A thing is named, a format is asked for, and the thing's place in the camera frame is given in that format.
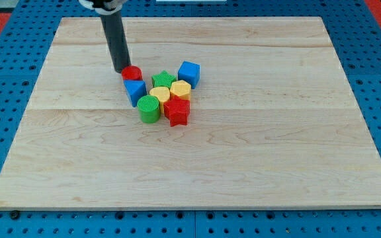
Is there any red cylinder block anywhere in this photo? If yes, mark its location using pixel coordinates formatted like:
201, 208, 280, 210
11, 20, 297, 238
121, 65, 143, 81

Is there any blue triangle block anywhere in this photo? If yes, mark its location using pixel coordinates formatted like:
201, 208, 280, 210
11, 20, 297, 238
124, 80, 147, 107

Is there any red star block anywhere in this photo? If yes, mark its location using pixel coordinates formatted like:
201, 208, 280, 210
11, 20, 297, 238
163, 96, 191, 127

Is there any yellow hexagon block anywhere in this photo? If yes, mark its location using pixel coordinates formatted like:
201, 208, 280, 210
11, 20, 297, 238
170, 80, 192, 100

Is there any yellow heart block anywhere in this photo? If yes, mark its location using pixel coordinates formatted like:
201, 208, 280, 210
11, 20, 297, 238
149, 87, 171, 114

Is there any green cylinder block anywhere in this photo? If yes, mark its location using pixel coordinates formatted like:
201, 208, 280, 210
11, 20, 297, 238
137, 95, 161, 124

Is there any blue cube block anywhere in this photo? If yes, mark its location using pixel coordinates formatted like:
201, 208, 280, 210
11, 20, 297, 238
178, 61, 200, 89

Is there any green star block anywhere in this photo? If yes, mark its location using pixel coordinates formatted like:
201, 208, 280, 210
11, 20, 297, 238
151, 71, 177, 89

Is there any wooden board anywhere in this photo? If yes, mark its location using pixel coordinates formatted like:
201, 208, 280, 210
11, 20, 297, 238
0, 17, 381, 211

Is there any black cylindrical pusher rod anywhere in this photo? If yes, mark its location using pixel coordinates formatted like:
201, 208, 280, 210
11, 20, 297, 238
100, 11, 131, 73

